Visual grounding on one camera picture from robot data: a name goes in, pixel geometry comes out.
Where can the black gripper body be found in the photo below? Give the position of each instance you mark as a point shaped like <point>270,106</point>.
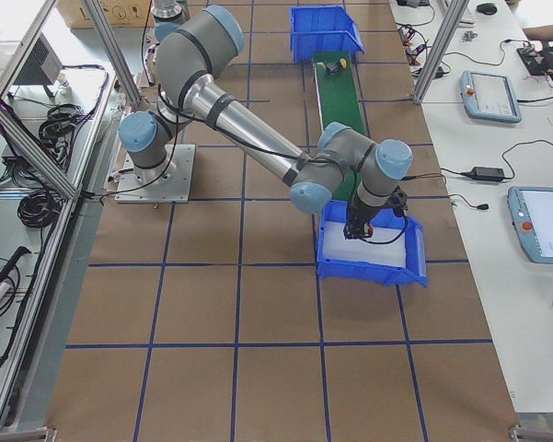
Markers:
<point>358,218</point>

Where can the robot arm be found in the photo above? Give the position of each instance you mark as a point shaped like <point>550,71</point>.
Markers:
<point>190,58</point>

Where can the white foam pad destination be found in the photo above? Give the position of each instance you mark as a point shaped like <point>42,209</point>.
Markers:
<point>388,248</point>

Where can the blue destination bin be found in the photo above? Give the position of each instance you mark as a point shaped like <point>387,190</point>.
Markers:
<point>414,271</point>

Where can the green conveyor belt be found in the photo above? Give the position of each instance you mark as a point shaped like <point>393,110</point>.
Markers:
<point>338,102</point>

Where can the black power adapter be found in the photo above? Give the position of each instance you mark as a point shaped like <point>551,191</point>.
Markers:
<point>487,174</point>

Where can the far teach pendant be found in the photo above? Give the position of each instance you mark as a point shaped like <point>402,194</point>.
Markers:
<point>489,97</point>

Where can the teach pendant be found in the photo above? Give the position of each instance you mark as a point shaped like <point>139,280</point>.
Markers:
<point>531,209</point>
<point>489,97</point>

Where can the near teach pendant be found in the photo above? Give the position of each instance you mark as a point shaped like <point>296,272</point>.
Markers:
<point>531,209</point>

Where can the blue source bin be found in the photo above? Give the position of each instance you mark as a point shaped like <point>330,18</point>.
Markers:
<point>322,29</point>

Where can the black computer mouse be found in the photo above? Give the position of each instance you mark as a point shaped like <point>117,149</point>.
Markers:
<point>487,9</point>

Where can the cardboard box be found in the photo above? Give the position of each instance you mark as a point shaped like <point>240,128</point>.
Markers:
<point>119,13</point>

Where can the grey control box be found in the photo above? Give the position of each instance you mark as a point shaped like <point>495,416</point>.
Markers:
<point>42,67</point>

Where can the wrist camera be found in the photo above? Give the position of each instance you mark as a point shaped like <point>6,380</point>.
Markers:
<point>399,202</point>

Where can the aluminium frame post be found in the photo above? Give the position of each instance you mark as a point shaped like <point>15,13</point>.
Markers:
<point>440,44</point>

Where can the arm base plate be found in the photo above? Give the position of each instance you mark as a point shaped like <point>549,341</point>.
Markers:
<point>167,183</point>

